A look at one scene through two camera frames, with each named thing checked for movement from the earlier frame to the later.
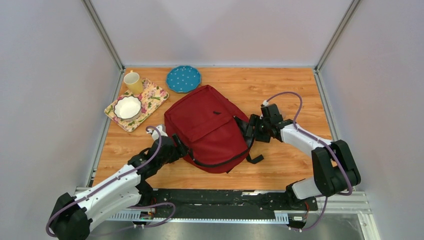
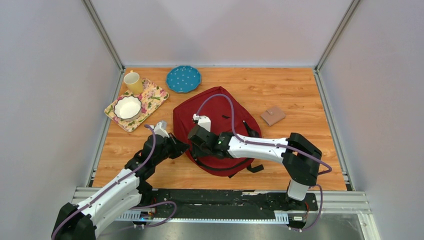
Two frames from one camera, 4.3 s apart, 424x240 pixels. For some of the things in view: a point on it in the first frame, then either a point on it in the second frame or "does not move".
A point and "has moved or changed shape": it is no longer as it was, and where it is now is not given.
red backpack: x=203 y=123 has moved or changed shape
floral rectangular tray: x=151 y=97 does not move
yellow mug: x=133 y=82 does not move
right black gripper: x=254 y=121 → x=197 y=152
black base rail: x=270 y=205 does not move
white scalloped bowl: x=127 y=108 does not move
